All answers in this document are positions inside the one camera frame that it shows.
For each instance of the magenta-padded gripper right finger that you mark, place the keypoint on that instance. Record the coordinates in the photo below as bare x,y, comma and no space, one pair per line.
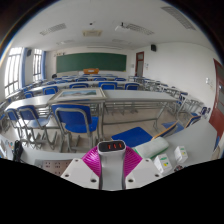
146,170

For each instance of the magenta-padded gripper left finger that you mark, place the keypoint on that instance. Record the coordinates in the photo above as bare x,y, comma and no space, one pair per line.
78,170

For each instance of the white charger block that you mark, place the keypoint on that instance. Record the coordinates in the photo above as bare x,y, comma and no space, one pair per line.
111,166

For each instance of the small white box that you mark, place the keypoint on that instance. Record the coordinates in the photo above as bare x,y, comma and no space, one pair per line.
162,163
181,154

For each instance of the green and white pack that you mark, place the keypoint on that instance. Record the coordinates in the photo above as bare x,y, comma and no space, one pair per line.
151,146

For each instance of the long grey desk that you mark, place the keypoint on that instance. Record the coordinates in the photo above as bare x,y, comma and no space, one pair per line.
30,100
140,96

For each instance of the framed picture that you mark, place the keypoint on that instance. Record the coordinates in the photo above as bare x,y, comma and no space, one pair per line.
78,93

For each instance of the group of blue chairs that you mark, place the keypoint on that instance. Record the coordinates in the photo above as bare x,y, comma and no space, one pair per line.
108,86

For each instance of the red-brown door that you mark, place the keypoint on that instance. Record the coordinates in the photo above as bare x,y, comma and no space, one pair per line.
218,110

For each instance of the orange podium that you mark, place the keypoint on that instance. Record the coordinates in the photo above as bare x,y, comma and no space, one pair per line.
91,71

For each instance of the brown door with window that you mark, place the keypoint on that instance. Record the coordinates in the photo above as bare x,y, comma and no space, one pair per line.
140,65

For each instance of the green chalkboard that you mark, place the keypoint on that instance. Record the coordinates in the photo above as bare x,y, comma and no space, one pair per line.
90,62

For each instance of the blue curtain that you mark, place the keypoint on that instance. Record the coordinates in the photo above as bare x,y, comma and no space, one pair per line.
43,65
24,66

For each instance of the narrow window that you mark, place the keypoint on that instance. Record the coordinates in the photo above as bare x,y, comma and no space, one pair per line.
37,65

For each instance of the large window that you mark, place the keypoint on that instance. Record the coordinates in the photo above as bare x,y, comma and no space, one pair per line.
13,70

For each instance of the ceiling air vent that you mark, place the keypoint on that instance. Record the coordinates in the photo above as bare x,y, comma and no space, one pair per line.
92,33

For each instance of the group of ceiling lights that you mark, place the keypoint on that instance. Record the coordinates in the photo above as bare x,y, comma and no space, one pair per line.
53,29

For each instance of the ceiling projector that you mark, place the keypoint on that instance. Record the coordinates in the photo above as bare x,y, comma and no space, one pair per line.
121,28

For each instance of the black wall speaker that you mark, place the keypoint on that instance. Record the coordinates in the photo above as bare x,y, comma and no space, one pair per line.
153,47
29,52

